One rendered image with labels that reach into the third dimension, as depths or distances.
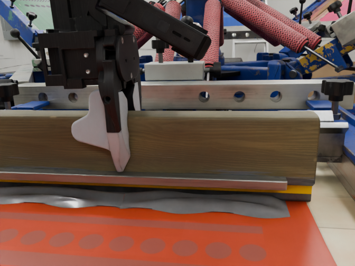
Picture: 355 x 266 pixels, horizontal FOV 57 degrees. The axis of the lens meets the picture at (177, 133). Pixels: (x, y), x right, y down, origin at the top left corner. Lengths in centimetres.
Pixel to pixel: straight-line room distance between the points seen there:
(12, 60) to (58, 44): 522
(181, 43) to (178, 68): 37
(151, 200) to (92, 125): 11
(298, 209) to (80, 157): 25
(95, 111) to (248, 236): 19
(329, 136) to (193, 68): 35
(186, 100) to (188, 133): 31
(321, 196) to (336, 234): 7
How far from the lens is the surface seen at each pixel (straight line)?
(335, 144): 44
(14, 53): 553
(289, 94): 65
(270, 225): 34
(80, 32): 34
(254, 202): 37
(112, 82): 32
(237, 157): 35
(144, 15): 33
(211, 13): 102
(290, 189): 38
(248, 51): 455
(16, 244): 35
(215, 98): 64
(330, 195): 42
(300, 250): 32
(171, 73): 70
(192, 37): 32
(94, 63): 34
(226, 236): 32
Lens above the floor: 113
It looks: 17 degrees down
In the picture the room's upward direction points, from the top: 2 degrees counter-clockwise
